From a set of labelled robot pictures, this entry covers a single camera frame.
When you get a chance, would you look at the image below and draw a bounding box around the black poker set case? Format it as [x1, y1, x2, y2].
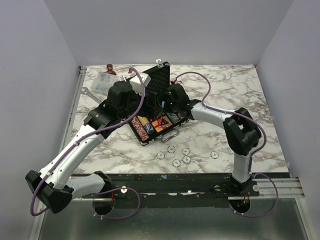
[129, 59, 189, 146]

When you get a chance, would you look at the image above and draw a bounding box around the red white chip stack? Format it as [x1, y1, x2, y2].
[131, 116, 149, 142]

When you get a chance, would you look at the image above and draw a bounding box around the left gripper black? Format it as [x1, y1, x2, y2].
[119, 86, 163, 120]

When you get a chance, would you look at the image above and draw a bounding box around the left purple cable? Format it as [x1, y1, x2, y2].
[29, 66, 147, 220]

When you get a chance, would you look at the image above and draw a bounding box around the purple cable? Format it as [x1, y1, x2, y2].
[29, 66, 147, 220]
[171, 71, 280, 218]

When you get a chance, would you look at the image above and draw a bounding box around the clear plastic organizer box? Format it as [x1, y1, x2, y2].
[90, 72, 120, 96]

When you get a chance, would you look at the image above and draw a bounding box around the aluminium extrusion frame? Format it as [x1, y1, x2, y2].
[27, 66, 87, 240]

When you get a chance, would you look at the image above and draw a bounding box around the silver wrench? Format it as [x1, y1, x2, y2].
[80, 87, 102, 104]

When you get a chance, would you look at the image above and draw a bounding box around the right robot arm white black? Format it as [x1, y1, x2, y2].
[163, 83, 262, 196]

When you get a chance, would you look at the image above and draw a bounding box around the green yellow blue chip stack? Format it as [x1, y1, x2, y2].
[137, 115, 155, 135]

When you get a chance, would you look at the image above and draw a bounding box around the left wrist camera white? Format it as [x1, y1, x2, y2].
[129, 71, 152, 91]

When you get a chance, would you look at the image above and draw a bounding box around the purple green grey chip stack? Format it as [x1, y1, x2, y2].
[173, 113, 188, 125]

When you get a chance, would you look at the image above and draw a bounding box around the white blue poker chip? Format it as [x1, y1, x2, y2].
[181, 147, 190, 156]
[182, 155, 191, 164]
[167, 145, 176, 154]
[210, 151, 219, 159]
[156, 151, 166, 160]
[172, 159, 181, 168]

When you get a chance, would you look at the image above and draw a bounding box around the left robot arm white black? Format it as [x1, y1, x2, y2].
[25, 81, 163, 214]

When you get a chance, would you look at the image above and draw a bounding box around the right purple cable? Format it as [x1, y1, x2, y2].
[171, 71, 280, 218]

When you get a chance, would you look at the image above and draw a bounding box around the light blue chip stack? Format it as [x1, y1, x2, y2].
[166, 112, 180, 124]

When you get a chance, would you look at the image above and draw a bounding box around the red playing card deck box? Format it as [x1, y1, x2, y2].
[151, 115, 173, 133]

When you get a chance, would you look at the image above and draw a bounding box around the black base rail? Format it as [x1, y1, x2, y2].
[84, 173, 260, 209]

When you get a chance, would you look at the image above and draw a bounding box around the triangular all-in button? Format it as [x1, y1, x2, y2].
[157, 117, 171, 128]

